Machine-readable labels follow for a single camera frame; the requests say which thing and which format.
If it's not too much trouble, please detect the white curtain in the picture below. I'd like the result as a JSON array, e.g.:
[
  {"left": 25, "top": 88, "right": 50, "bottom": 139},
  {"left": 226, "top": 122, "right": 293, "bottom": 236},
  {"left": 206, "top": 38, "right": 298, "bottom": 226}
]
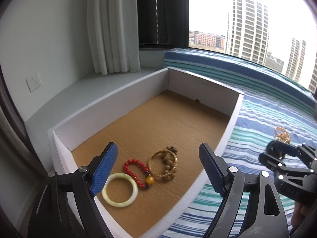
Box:
[{"left": 87, "top": 0, "right": 141, "bottom": 75}]

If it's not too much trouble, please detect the red bead bracelet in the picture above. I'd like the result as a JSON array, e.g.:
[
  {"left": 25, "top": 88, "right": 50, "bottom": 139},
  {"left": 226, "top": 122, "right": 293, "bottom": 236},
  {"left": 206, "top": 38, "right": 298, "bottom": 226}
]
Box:
[{"left": 123, "top": 158, "right": 155, "bottom": 191}]

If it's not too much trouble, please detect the gold bead chain necklace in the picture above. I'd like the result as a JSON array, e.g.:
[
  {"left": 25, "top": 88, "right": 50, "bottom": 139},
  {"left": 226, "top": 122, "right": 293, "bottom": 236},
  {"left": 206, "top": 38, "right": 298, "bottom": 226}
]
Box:
[{"left": 273, "top": 126, "right": 292, "bottom": 144}]

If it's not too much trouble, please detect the white cardboard box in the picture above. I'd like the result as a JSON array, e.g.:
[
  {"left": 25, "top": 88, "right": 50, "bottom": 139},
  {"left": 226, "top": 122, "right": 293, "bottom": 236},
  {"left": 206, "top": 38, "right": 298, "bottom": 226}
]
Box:
[{"left": 48, "top": 67, "right": 243, "bottom": 237}]

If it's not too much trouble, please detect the person's right hand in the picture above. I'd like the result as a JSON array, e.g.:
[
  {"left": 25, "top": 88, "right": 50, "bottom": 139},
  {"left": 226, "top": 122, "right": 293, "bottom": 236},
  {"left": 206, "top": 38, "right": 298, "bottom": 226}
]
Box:
[{"left": 291, "top": 202, "right": 312, "bottom": 230}]

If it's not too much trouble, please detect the white wall socket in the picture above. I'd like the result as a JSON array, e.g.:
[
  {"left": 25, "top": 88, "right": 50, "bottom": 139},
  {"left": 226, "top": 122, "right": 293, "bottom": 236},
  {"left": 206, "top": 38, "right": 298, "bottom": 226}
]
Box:
[{"left": 26, "top": 71, "right": 41, "bottom": 92}]

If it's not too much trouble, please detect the pale green jade bangle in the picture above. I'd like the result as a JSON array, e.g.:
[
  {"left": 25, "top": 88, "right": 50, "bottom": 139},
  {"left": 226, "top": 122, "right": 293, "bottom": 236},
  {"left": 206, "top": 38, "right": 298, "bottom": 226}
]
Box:
[{"left": 102, "top": 173, "right": 139, "bottom": 208}]

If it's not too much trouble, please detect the striped blue green bedsheet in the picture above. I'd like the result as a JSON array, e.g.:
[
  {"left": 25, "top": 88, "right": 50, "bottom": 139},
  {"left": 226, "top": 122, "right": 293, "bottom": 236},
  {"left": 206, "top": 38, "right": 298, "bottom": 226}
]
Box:
[{"left": 159, "top": 49, "right": 316, "bottom": 237}]

